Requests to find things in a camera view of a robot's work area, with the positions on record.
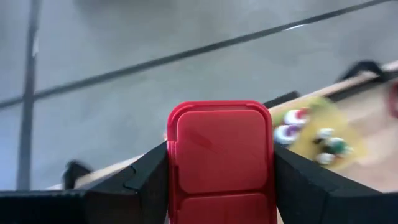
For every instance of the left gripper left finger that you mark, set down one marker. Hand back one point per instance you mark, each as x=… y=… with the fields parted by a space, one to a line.
x=124 y=199

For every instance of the pale small dropper bottle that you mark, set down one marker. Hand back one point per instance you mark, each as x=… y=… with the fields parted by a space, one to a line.
x=325 y=133

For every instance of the yellow translucent plastic bin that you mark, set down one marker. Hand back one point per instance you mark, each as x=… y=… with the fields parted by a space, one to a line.
x=329 y=123

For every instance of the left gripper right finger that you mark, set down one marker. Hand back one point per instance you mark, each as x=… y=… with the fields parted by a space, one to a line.
x=311 y=196

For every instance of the violet small dropper bottle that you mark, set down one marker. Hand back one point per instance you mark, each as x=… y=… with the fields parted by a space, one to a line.
x=285 y=133

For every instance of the gold spice tin red label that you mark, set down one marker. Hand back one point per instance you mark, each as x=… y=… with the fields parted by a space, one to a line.
x=220 y=155

